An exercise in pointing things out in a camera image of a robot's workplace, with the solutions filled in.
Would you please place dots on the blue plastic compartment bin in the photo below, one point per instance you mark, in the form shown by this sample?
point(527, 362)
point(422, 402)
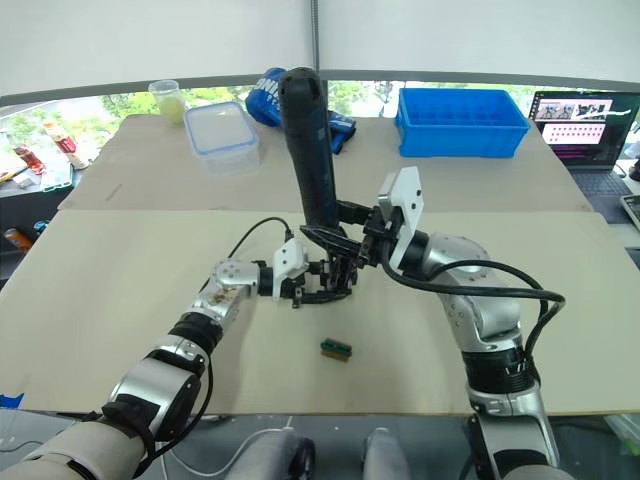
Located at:
point(460, 125)

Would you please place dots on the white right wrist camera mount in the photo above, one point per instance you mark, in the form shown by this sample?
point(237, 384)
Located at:
point(407, 210)

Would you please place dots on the open laptop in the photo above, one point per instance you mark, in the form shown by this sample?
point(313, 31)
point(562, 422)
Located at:
point(580, 130)

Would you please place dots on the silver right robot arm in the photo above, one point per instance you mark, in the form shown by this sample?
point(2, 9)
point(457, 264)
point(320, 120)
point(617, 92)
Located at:
point(480, 310)

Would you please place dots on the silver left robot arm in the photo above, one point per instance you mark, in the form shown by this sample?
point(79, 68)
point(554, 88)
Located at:
point(165, 385)

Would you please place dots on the grey rounded robot leg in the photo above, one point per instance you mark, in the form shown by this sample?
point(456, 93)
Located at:
point(280, 455)
point(385, 457)

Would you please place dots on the small green finger piece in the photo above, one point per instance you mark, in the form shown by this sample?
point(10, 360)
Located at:
point(336, 348)

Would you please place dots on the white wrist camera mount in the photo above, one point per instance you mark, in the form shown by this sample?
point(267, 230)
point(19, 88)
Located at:
point(407, 210)
point(291, 258)

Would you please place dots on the brown cardboard sheet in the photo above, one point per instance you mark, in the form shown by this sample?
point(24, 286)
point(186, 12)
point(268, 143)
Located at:
point(390, 180)

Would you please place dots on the clear plastic cup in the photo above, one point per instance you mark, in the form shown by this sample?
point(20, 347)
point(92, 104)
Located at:
point(167, 102)

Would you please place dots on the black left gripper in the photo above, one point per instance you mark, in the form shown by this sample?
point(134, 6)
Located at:
point(295, 287)

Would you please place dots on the black electric screwdriver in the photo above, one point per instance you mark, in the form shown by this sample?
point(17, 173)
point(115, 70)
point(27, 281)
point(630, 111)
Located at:
point(310, 150)

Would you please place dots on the blue tape piece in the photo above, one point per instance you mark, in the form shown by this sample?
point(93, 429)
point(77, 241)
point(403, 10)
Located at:
point(11, 401)

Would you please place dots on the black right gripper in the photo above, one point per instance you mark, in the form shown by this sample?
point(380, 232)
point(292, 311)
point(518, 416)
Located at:
point(381, 232)

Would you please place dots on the clear food container blue lid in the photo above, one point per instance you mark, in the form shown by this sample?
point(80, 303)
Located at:
point(222, 137)

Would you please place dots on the grey window post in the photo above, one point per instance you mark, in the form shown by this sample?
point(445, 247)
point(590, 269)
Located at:
point(315, 35)

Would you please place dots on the red labelled bottle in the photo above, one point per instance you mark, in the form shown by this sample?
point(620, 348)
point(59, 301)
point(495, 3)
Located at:
point(60, 139)
point(29, 156)

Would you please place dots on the white keyboard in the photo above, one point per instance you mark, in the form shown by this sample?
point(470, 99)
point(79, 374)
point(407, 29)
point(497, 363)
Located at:
point(631, 210)

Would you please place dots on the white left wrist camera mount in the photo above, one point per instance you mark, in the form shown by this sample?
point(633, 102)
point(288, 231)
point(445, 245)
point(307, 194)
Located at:
point(291, 258)

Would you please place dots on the orange drink can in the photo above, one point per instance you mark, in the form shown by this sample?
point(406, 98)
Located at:
point(17, 237)

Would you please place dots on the blue printed bag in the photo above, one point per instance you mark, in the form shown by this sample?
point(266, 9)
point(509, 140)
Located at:
point(262, 102)

